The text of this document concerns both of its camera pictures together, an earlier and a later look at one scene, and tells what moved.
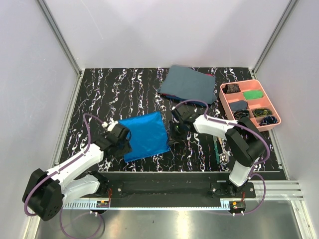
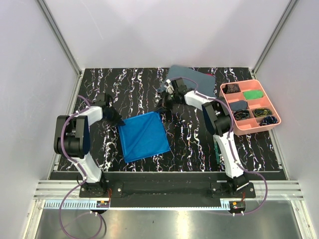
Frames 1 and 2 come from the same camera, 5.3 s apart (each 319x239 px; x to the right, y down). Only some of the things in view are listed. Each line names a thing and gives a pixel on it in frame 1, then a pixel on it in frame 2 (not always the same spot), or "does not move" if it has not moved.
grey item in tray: (239, 105) does not move
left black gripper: (127, 149) -> (117, 121)
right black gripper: (173, 138) -> (163, 104)
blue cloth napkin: (147, 136) does not move
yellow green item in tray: (261, 112) does not move
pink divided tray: (247, 99) does not move
